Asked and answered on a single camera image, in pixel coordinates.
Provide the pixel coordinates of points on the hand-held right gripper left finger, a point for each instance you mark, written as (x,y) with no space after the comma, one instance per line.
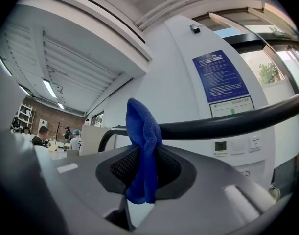
(73,180)

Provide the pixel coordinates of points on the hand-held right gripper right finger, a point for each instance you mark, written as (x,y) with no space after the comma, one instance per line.
(208,192)

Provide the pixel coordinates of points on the black clothes rack rail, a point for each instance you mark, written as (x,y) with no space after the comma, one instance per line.
(225,125)

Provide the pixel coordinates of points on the blue object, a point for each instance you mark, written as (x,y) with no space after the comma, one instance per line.
(142,131)

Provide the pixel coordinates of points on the beige cabinet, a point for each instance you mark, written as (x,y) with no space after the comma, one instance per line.
(93,138)

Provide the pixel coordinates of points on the dark coat stand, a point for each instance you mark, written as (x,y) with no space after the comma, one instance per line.
(58,132)

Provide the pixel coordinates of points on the red and white poster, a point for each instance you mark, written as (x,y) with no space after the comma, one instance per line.
(43,123)

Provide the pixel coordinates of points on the white caster wheel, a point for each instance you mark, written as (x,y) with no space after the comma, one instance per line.
(274,193)

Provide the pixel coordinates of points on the ceiling tube light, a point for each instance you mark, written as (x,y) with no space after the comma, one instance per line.
(49,88)
(61,105)
(24,90)
(4,65)

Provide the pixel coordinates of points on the black trolley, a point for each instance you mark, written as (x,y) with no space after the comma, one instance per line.
(286,177)

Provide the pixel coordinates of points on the white shelf unit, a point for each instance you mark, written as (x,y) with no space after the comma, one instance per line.
(25,115)

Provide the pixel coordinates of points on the framed floor plan sign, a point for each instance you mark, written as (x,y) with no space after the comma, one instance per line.
(230,109)

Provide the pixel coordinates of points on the black framed glass door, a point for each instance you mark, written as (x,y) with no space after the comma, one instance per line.
(252,39)

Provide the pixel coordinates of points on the wall thermostat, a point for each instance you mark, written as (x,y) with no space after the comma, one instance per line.
(220,148)

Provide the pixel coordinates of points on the white wall switch panel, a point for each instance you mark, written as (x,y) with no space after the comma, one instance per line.
(254,144)
(238,147)

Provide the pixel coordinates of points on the framed wall picture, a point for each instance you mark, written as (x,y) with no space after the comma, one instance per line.
(99,119)

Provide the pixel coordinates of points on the blue wall poster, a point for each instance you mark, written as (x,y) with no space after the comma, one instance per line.
(220,76)

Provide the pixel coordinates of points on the grey wall sensor box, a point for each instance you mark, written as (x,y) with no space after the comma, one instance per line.
(195,28)

